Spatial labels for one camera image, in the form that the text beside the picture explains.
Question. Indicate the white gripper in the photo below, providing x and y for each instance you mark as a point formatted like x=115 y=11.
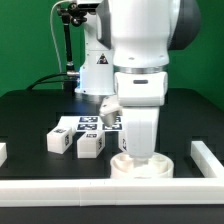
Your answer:
x=140 y=127

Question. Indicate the white marker sheet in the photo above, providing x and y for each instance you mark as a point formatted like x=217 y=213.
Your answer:
x=86 y=123

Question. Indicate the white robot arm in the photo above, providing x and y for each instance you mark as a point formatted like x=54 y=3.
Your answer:
x=141 y=33

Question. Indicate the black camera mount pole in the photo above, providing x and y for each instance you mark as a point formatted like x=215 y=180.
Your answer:
x=71 y=15

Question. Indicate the white U-shaped fence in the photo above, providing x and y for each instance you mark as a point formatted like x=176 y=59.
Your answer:
x=209 y=189

